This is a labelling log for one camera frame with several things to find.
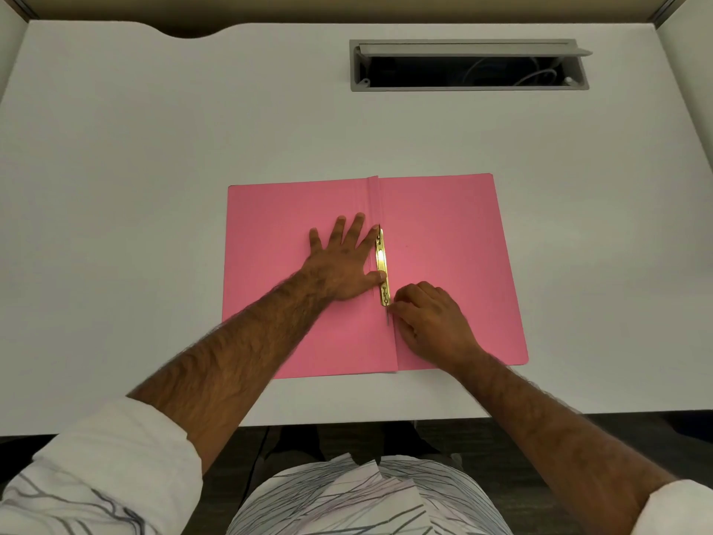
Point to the person's right forearm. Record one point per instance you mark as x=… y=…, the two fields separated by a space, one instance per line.
x=557 y=434

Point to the person's left hand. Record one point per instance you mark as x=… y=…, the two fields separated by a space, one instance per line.
x=334 y=270

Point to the person's right thumb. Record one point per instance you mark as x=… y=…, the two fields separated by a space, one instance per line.
x=401 y=317

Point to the pink paper file folder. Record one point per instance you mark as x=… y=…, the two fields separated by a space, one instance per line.
x=445 y=245

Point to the person's right hand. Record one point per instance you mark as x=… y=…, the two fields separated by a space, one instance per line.
x=434 y=325

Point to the gold metal file fastener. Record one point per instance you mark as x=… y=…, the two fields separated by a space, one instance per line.
x=380 y=259

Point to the person's left middle finger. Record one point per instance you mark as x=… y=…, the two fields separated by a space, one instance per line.
x=355 y=229

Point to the person's left forearm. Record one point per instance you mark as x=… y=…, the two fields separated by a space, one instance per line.
x=234 y=362

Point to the person's left thumb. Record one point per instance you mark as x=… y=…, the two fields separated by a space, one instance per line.
x=376 y=279

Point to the person's left little finger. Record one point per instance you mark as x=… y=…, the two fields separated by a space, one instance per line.
x=315 y=241

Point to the white patterned shirt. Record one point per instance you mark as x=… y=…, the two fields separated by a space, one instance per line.
x=356 y=501

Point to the person's dark trousers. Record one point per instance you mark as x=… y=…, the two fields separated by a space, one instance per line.
x=409 y=440

